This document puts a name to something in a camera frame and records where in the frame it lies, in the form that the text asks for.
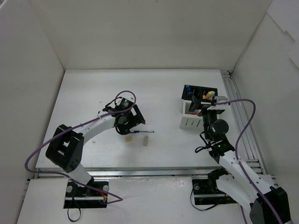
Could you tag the white slotted desk organizer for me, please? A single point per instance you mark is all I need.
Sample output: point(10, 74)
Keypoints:
point(193, 122)

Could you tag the blue ballpoint pen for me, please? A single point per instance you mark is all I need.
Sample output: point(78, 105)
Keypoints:
point(142, 131)

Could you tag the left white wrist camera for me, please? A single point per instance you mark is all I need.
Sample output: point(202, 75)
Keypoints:
point(125, 104)

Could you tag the clear bottle blue cap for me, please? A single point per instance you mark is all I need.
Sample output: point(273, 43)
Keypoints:
point(188, 90)

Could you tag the white rectangular eraser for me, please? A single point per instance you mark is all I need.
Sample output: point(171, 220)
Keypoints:
point(145, 141)

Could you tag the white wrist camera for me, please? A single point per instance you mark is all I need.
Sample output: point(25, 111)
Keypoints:
point(219, 103)
point(125, 104)

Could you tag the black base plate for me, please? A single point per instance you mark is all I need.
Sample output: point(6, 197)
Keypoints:
point(203, 195)
point(83, 198)

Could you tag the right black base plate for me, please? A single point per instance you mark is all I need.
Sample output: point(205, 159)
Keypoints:
point(203, 195)

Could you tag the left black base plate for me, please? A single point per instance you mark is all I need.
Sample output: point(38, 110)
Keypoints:
point(83, 198)

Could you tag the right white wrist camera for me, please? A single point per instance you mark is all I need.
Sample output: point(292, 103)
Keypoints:
point(219, 103)

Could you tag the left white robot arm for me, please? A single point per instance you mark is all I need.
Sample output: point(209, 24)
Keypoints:
point(66, 151)

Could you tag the aluminium side rail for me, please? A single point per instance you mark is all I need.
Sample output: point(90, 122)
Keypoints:
point(248, 148)

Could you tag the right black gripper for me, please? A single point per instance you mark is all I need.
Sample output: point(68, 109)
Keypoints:
point(205, 109)

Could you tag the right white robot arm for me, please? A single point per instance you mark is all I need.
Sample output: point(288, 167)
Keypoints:
point(264, 203)

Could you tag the yellow highlighter marker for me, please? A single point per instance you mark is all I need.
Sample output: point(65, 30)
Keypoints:
point(210, 94)

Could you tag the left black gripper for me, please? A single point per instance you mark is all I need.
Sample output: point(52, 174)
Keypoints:
point(138, 117)

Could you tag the aluminium front rail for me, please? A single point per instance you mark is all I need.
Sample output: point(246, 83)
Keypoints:
point(167, 171)

